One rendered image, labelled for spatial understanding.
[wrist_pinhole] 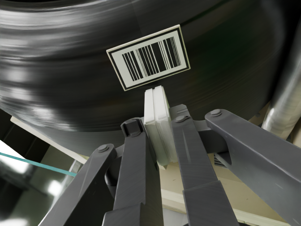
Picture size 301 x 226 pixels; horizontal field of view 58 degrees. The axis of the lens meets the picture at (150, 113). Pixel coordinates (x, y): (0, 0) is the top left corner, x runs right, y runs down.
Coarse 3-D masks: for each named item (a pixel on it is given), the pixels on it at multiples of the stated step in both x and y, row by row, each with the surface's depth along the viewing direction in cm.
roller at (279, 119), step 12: (300, 24) 24; (300, 36) 25; (288, 48) 29; (300, 48) 26; (288, 60) 29; (300, 60) 27; (288, 72) 30; (300, 72) 28; (276, 84) 35; (288, 84) 31; (300, 84) 30; (276, 96) 35; (288, 96) 33; (300, 96) 32; (276, 108) 37; (288, 108) 35; (300, 108) 35; (264, 120) 44; (276, 120) 39; (288, 120) 38; (276, 132) 42; (288, 132) 43
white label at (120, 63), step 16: (160, 32) 21; (176, 32) 21; (112, 48) 21; (128, 48) 21; (144, 48) 21; (160, 48) 21; (176, 48) 22; (112, 64) 22; (128, 64) 22; (144, 64) 22; (160, 64) 22; (176, 64) 22; (128, 80) 23; (144, 80) 23
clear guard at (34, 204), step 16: (0, 160) 106; (16, 160) 105; (0, 176) 103; (16, 176) 102; (32, 176) 100; (48, 176) 98; (64, 176) 97; (0, 192) 100; (16, 192) 99; (32, 192) 97; (48, 192) 96; (0, 208) 97; (16, 208) 96; (32, 208) 95; (48, 208) 93; (0, 224) 95; (16, 224) 93; (32, 224) 92
